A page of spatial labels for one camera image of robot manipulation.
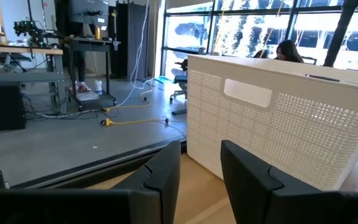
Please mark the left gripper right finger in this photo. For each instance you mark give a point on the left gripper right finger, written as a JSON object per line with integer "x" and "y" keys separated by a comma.
{"x": 253, "y": 193}

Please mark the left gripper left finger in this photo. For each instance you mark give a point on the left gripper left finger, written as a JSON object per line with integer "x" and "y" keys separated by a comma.
{"x": 154, "y": 193}

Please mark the white perforated plastic basket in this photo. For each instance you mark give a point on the white perforated plastic basket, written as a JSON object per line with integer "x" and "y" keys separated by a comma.
{"x": 275, "y": 130}

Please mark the grey office chair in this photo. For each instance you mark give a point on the grey office chair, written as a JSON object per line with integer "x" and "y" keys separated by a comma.
{"x": 180, "y": 79}

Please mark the white wipes canister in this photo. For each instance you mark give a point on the white wipes canister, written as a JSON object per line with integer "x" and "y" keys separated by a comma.
{"x": 98, "y": 87}

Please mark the person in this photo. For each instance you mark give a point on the person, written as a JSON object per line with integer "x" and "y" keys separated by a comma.
{"x": 81, "y": 68}
{"x": 287, "y": 51}

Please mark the dark grey partition panel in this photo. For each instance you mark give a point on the dark grey partition panel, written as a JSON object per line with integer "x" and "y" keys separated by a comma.
{"x": 132, "y": 37}

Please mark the black cart table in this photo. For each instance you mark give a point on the black cart table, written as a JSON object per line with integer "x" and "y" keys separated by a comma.
{"x": 89, "y": 43}

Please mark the yellow bottle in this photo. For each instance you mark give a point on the yellow bottle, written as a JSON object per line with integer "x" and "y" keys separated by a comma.
{"x": 97, "y": 32}

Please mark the black cabinet box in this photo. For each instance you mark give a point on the black cabinet box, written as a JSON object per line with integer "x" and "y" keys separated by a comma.
{"x": 2, "y": 107}

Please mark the black slanted pole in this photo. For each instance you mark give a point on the black slanted pole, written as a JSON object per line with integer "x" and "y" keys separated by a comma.
{"x": 340, "y": 31}

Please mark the black monitor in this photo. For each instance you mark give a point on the black monitor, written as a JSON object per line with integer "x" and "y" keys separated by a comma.
{"x": 89, "y": 12}

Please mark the wooden top desk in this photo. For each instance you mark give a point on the wooden top desk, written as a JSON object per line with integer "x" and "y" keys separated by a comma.
{"x": 20, "y": 49}

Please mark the black robot on desk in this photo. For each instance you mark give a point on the black robot on desk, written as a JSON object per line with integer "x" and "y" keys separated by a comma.
{"x": 30, "y": 29}

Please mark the black aluminium table frame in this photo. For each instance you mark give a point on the black aluminium table frame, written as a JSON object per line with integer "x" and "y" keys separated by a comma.
{"x": 89, "y": 168}

